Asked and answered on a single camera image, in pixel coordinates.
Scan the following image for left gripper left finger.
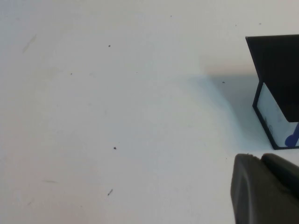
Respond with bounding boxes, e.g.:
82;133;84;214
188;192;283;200
230;153;299;224

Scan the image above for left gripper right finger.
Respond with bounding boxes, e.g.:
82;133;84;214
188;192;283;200
260;153;299;199

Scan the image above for black glasses case printed sides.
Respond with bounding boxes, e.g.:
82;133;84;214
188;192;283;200
245;34;299;150

